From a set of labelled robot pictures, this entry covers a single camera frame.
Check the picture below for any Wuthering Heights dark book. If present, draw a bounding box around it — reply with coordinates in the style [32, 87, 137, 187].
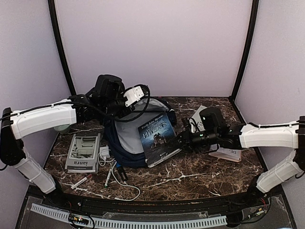
[138, 112, 181, 168]

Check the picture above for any left black frame post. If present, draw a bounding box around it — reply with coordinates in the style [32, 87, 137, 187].
[47, 0, 76, 95]

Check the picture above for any grey slotted cable duct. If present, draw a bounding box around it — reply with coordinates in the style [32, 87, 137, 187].
[31, 203, 227, 229]

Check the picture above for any grey ianra booklet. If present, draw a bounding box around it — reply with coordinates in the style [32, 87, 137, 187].
[65, 134, 101, 174]

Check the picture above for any white charger with cable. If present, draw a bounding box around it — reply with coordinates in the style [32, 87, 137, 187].
[98, 146, 141, 202]

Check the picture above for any pale green ceramic bowl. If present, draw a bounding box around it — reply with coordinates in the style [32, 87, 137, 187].
[54, 125, 71, 134]

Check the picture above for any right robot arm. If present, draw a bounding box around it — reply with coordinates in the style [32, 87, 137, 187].
[174, 107, 305, 207]

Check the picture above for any pink flowered white book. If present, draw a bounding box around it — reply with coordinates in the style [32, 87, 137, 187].
[208, 147, 242, 163]

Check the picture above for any red capped white marker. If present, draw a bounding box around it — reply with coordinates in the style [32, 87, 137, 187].
[71, 174, 92, 190]

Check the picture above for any navy blue student backpack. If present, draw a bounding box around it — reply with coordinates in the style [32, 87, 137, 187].
[103, 97, 177, 167]

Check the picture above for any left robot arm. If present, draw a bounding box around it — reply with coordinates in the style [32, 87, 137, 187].
[0, 74, 147, 208]

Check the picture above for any right black frame post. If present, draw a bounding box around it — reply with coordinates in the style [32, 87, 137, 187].
[229, 0, 259, 104]

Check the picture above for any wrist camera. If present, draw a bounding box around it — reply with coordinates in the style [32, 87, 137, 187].
[123, 84, 150, 107]
[182, 117, 201, 133]

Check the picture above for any green capped white marker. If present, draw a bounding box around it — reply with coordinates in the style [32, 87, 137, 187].
[104, 168, 112, 188]

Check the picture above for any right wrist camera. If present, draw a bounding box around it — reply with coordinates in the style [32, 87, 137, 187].
[182, 117, 201, 133]

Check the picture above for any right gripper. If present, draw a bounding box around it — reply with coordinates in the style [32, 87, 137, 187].
[169, 126, 220, 154]

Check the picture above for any black frame post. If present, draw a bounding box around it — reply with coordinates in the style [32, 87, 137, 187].
[229, 0, 259, 104]
[47, 0, 76, 95]

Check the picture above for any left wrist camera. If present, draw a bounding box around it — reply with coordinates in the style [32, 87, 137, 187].
[123, 84, 150, 107]

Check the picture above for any grey hardcover book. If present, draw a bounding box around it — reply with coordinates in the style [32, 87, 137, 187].
[192, 105, 206, 131]

